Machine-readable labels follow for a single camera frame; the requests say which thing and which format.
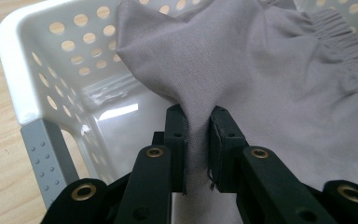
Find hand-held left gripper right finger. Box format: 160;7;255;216
209;105;250;194

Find grey pants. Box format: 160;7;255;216
115;0;358;224

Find white perforated plastic basket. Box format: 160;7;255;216
0;0;358;210

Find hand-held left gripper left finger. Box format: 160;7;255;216
163;104;189;195

